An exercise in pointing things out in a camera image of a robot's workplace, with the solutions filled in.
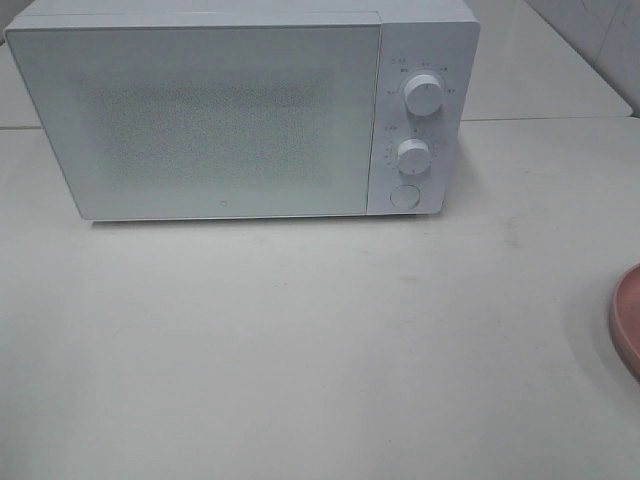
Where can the round white door button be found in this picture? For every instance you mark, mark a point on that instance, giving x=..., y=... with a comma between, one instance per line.
x=405, y=197

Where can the white timer knob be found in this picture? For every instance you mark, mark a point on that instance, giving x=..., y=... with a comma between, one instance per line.
x=414, y=157

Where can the white microwave door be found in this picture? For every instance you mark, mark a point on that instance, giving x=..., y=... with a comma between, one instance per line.
x=152, y=124

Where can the pink round plate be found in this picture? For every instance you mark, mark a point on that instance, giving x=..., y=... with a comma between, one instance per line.
x=624, y=320

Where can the upper white power knob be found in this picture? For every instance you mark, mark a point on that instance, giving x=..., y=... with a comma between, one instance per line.
x=423, y=94

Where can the white microwave oven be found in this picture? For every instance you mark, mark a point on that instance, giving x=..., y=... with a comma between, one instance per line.
x=437, y=37

